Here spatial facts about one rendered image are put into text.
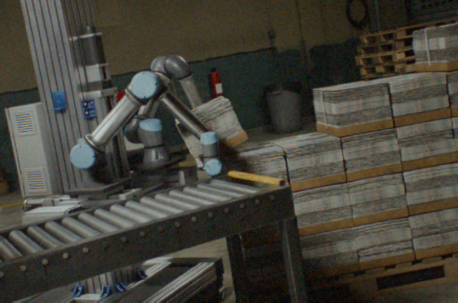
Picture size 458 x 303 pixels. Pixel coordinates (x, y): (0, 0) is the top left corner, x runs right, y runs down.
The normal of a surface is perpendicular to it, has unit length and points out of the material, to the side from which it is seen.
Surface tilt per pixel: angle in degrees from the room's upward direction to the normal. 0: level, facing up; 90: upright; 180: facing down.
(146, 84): 85
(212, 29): 90
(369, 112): 90
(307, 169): 90
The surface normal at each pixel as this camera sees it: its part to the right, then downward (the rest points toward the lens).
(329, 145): 0.15, 0.08
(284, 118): -0.29, 0.16
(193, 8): 0.45, 0.03
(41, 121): 0.87, -0.08
